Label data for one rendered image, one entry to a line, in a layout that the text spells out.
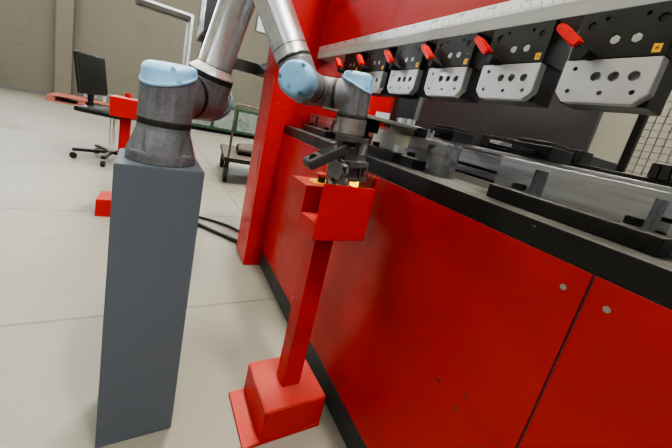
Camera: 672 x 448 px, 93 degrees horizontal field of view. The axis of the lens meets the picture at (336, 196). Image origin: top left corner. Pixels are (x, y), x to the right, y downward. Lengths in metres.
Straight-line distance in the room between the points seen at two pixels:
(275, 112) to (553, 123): 1.28
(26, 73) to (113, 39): 2.02
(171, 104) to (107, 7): 9.70
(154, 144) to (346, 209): 0.47
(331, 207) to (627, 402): 0.60
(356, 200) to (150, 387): 0.75
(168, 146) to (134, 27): 9.64
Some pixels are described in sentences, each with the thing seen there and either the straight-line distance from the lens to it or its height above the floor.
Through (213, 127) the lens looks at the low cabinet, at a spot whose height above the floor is 0.13.
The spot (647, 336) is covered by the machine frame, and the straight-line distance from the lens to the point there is 0.61.
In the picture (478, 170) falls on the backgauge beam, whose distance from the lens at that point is 1.21.
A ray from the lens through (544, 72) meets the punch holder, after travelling 0.87.
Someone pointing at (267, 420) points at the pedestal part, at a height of 0.09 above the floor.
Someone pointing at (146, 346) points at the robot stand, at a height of 0.30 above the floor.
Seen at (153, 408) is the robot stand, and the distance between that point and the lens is 1.18.
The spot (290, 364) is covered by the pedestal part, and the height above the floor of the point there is 0.21.
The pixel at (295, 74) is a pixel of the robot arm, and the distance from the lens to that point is 0.68.
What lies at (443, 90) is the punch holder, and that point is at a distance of 1.01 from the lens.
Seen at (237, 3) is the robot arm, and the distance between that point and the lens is 0.95.
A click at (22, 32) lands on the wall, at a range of 10.67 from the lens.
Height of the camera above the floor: 0.96
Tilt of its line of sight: 13 degrees down
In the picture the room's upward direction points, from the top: 13 degrees clockwise
